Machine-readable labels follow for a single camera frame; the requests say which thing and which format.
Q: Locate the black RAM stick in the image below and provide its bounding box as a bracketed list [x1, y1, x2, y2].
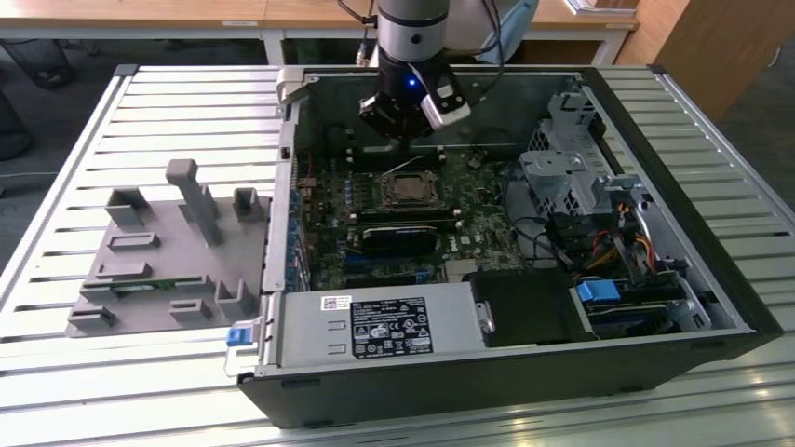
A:
[355, 209, 456, 225]

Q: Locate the green RAM stick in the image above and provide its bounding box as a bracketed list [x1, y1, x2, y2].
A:
[109, 277, 208, 293]

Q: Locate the metal drive cage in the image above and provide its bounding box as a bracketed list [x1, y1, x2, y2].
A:
[516, 90, 617, 216]

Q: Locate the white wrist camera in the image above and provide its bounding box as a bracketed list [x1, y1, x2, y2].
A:
[417, 68, 475, 130]

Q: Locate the coloured wire bundle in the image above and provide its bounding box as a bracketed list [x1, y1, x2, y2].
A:
[583, 231, 659, 272]

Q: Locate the CPU socket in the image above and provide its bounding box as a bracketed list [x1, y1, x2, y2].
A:
[377, 169, 445, 209]

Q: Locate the black open PC case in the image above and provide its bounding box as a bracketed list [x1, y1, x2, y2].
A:
[235, 64, 786, 430]

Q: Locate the grey power supply unit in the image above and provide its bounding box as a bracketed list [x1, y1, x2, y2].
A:
[275, 282, 487, 370]

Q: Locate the silver chipset heatsink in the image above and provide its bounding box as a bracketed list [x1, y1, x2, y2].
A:
[444, 259, 479, 283]

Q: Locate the black wire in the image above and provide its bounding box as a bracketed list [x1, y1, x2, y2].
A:
[505, 216, 579, 271]

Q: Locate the black plastic shroud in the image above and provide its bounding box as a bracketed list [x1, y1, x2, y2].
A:
[467, 268, 599, 349]

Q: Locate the green motherboard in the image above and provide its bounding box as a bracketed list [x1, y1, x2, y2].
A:
[291, 148, 529, 290]

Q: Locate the wooden desk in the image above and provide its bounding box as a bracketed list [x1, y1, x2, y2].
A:
[0, 0, 641, 66]

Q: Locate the blue disk carrier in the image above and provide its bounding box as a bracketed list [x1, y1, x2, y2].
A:
[575, 278, 623, 307]

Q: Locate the wooden cabinet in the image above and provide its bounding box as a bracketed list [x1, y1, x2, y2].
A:
[613, 0, 795, 123]

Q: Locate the metal socket cover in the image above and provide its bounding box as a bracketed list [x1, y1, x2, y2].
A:
[381, 170, 443, 207]

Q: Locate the grey parts rack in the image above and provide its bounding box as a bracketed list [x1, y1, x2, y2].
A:
[63, 158, 275, 340]

